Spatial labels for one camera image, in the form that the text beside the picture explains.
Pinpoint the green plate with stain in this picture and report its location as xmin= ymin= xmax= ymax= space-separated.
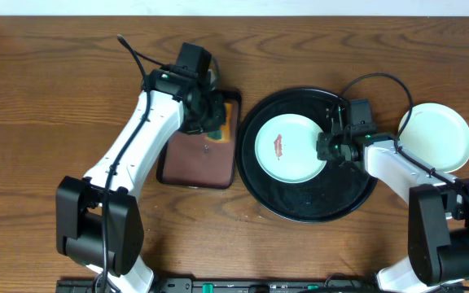
xmin=398 ymin=103 xmax=469 ymax=173

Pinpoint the rectangular black water tray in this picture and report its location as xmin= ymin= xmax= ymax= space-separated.
xmin=156 ymin=90 xmax=242 ymax=190

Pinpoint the round black tray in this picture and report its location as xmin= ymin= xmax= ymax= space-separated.
xmin=236 ymin=87 xmax=377 ymax=222

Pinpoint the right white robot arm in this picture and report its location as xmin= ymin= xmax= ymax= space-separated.
xmin=316 ymin=133 xmax=469 ymax=292

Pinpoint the green yellow sponge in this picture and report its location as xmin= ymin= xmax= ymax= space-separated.
xmin=206 ymin=102 xmax=234 ymax=143

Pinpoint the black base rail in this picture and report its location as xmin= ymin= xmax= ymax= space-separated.
xmin=55 ymin=276 xmax=382 ymax=293

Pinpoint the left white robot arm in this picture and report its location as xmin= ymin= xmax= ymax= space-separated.
xmin=55 ymin=64 xmax=227 ymax=292

